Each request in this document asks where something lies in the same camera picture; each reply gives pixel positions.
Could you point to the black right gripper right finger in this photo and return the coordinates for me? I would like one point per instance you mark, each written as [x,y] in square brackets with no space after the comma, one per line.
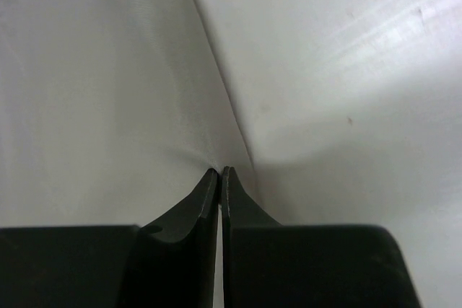
[267,264]

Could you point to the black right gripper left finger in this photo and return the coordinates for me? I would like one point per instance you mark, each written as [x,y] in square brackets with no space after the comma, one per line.
[168,263]

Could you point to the grey cloth napkin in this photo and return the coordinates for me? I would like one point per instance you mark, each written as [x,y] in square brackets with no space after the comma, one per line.
[111,111]

